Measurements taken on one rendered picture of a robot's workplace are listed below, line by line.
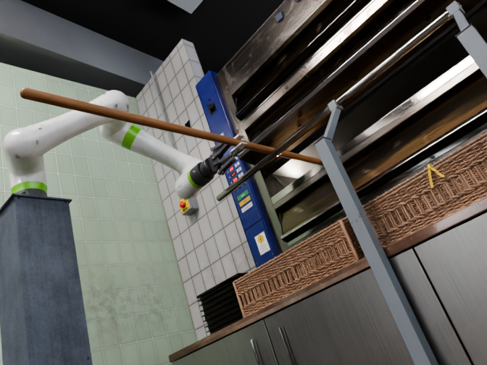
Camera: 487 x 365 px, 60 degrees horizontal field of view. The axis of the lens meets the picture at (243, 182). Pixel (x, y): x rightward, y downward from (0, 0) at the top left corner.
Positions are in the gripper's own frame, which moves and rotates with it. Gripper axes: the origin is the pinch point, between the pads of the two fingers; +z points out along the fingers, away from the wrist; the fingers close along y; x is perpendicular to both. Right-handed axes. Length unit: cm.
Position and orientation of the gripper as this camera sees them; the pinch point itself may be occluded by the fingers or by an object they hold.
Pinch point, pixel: (237, 143)
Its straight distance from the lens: 166.1
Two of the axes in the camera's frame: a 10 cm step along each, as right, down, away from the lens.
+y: 3.0, 8.6, -4.1
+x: -7.0, -1.0, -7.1
